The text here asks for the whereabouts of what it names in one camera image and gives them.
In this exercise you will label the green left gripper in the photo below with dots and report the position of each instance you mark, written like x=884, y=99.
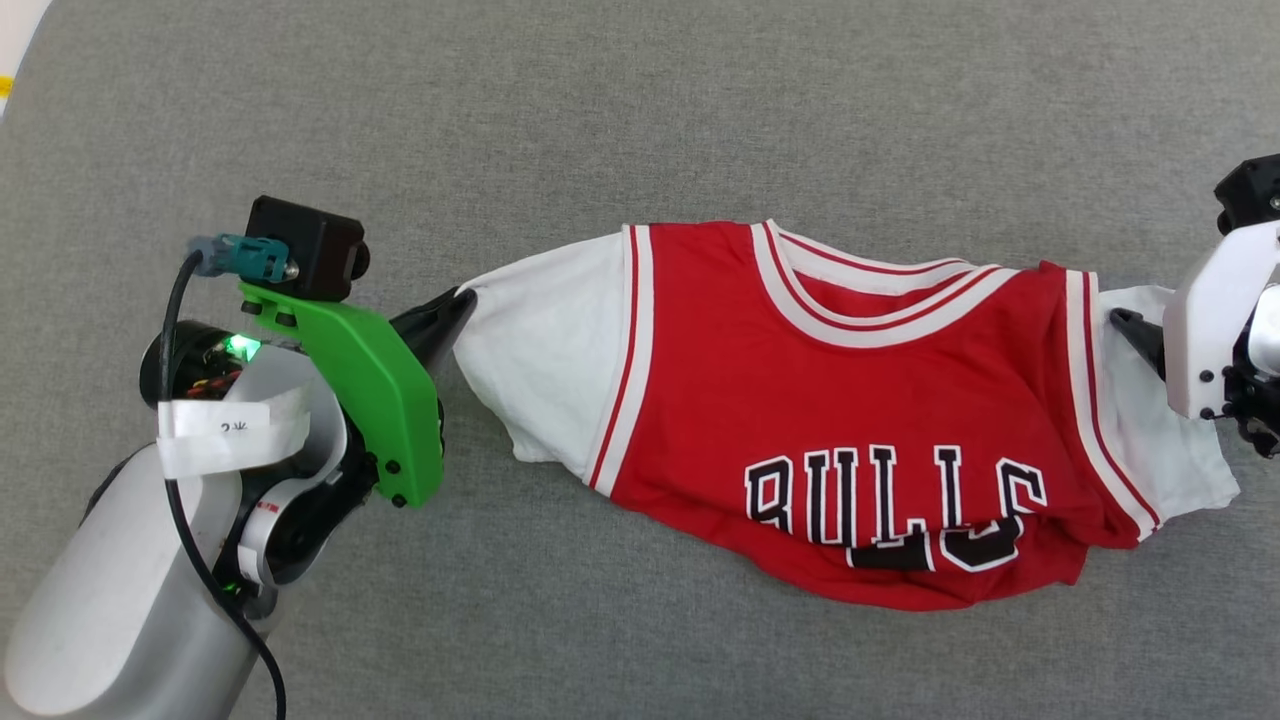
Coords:
x=380, y=390

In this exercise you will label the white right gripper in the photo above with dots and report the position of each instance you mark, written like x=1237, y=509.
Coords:
x=1205, y=330

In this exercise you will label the red and white basketball jersey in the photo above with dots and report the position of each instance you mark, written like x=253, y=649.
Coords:
x=800, y=420

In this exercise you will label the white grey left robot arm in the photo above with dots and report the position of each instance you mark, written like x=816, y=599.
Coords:
x=110, y=600

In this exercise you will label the white paper label tape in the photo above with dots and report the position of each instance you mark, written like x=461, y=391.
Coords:
x=220, y=440

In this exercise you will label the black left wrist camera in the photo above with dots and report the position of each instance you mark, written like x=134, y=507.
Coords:
x=300, y=245

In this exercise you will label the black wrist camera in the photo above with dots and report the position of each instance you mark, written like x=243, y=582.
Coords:
x=300, y=245
x=1250, y=190

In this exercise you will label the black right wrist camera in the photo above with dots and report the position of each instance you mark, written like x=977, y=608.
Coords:
x=1250, y=190

